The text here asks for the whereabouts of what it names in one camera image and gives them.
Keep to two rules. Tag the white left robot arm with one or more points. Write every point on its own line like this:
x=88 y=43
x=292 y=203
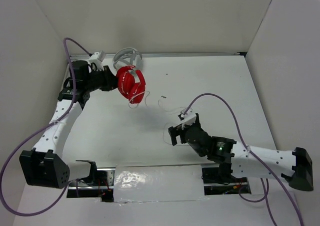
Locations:
x=43 y=164

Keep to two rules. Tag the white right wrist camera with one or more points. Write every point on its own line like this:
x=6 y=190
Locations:
x=187 y=119

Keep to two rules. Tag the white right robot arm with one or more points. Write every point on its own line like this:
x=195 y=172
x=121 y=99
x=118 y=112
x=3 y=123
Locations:
x=239 y=161

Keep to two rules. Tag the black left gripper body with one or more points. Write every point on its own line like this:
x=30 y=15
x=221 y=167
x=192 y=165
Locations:
x=100 y=79

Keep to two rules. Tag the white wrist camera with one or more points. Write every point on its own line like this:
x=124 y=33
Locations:
x=187 y=119
x=97 y=59

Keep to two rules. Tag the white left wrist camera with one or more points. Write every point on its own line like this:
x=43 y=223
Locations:
x=97 y=59

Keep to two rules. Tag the red headphones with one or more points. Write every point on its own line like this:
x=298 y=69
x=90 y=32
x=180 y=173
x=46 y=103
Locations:
x=128 y=87

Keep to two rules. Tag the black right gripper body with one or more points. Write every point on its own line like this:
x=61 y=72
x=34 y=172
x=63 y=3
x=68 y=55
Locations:
x=183 y=139

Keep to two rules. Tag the white taped cover panel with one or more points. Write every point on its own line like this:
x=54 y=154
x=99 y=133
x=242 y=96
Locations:
x=159 y=183

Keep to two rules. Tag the white grey headphones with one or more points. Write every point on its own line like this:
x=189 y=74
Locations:
x=126 y=57

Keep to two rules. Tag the aluminium frame rail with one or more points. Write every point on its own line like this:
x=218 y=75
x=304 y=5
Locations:
x=158 y=55

